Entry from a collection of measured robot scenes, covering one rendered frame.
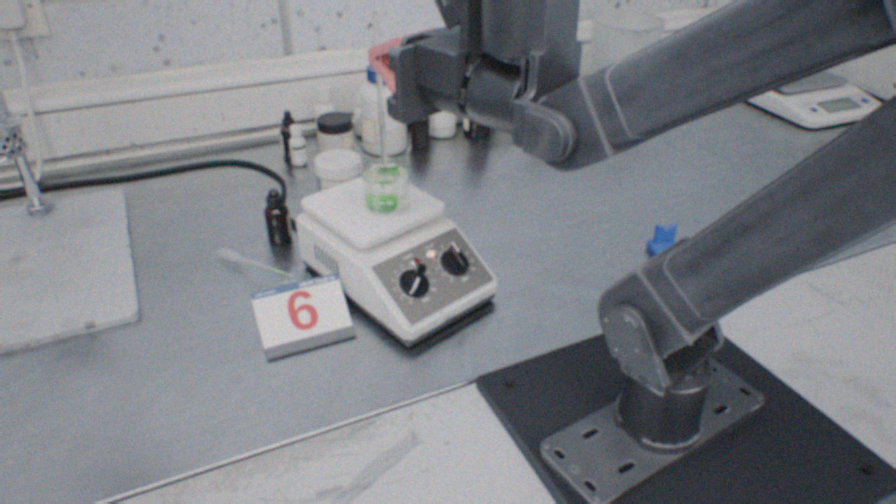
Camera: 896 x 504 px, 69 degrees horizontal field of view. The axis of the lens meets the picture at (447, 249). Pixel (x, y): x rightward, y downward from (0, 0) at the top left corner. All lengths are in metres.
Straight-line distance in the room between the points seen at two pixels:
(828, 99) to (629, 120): 0.97
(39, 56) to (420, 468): 0.81
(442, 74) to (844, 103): 0.97
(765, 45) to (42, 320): 0.68
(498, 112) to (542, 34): 0.07
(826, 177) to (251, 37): 0.90
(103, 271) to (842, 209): 0.71
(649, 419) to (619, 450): 0.04
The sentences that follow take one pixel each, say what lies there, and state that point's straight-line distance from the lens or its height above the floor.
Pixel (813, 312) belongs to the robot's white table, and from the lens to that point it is 0.82.
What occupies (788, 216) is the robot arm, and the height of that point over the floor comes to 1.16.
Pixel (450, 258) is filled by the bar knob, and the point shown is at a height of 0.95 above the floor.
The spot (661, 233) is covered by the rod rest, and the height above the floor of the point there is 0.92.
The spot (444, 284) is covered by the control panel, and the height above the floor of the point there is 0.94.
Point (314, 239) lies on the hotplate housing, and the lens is 0.73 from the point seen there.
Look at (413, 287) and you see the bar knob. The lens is 0.64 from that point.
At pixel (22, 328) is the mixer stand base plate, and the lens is 0.78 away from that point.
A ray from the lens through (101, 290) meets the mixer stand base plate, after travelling 0.80.
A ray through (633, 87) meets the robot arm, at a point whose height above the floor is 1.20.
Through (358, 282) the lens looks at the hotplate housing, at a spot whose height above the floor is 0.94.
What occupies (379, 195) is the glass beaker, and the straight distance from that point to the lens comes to 0.68.
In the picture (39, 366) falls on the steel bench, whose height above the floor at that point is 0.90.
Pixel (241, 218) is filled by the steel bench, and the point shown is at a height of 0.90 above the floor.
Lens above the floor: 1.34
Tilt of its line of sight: 34 degrees down
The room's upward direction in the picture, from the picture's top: 1 degrees clockwise
